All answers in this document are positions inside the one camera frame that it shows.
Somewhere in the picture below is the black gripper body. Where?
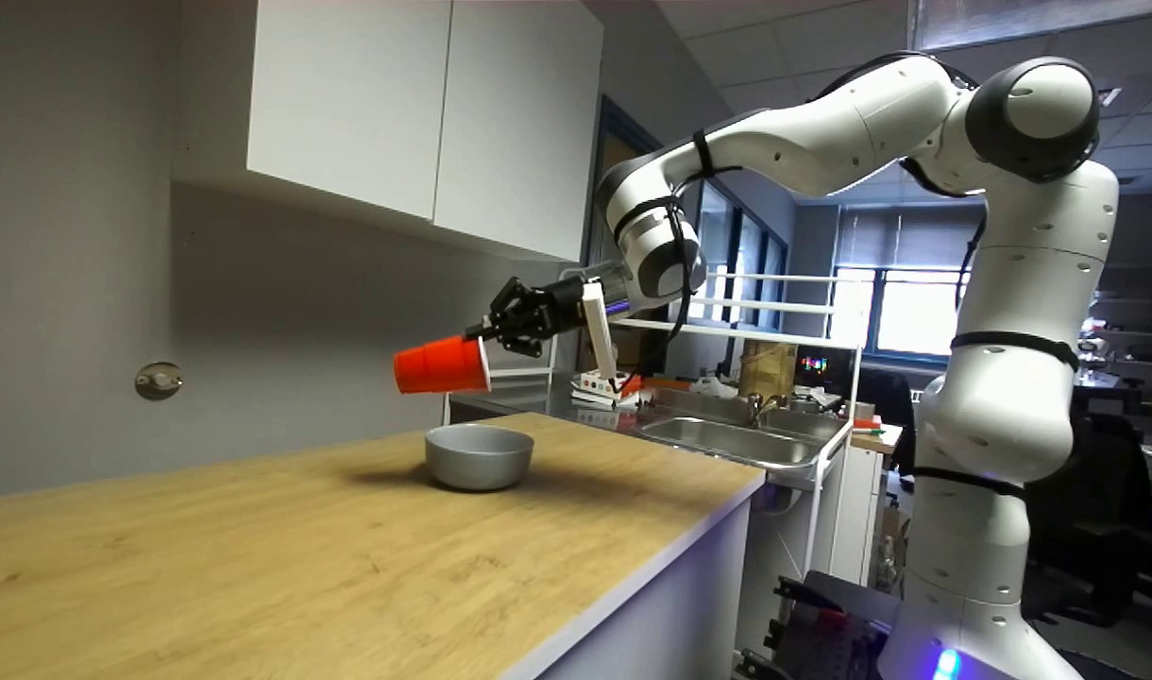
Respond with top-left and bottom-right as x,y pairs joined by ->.
490,275 -> 592,354

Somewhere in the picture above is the red plastic cup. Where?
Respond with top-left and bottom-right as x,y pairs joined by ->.
390,332 -> 496,396

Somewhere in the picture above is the gray bowl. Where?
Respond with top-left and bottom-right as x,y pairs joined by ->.
419,425 -> 537,495

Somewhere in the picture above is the stainless steel sink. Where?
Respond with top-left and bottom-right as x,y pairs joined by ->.
635,412 -> 841,471

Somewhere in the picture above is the white shelf rack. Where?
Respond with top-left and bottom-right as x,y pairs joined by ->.
607,264 -> 868,353

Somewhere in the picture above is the yellow bag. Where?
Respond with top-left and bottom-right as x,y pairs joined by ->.
737,340 -> 800,406

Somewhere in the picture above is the red and white box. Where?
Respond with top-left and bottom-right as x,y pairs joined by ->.
848,396 -> 897,446

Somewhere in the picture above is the window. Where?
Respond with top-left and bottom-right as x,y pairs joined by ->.
835,206 -> 987,362

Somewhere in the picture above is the black and red equipment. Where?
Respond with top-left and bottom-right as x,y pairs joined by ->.
762,568 -> 912,680

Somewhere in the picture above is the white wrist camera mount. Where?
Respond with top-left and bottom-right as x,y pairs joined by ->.
577,275 -> 623,389

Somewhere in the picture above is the white wall cabinet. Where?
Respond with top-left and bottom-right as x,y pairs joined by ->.
173,0 -> 607,264

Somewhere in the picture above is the round wall knob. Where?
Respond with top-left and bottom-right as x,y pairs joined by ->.
132,358 -> 185,406

